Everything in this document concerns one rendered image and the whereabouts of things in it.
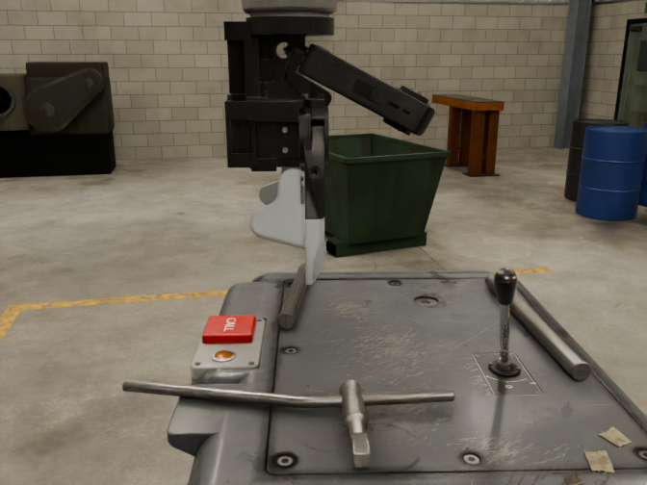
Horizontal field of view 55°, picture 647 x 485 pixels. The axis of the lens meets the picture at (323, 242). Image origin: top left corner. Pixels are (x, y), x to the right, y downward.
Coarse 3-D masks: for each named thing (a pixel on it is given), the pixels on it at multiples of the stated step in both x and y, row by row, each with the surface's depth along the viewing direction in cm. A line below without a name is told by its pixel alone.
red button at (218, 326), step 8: (208, 320) 78; (216, 320) 78; (224, 320) 78; (232, 320) 78; (240, 320) 78; (248, 320) 78; (208, 328) 75; (216, 328) 75; (224, 328) 75; (232, 328) 75; (240, 328) 75; (248, 328) 75; (208, 336) 74; (216, 336) 74; (224, 336) 74; (232, 336) 74; (240, 336) 74; (248, 336) 74
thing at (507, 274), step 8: (496, 272) 57; (504, 272) 56; (512, 272) 56; (496, 280) 56; (504, 280) 56; (512, 280) 56; (496, 288) 57; (504, 288) 56; (512, 288) 56; (504, 296) 57; (512, 296) 58; (504, 304) 58
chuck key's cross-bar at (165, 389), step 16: (128, 384) 63; (144, 384) 63; (160, 384) 63; (176, 384) 63; (224, 400) 61; (240, 400) 61; (256, 400) 60; (272, 400) 60; (288, 400) 60; (304, 400) 59; (320, 400) 59; (336, 400) 59; (368, 400) 59; (384, 400) 60; (400, 400) 60; (416, 400) 60; (432, 400) 60; (448, 400) 60
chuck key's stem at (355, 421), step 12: (348, 384) 61; (348, 396) 59; (360, 396) 59; (348, 408) 57; (360, 408) 57; (348, 420) 56; (360, 420) 56; (360, 432) 54; (360, 444) 52; (360, 456) 51
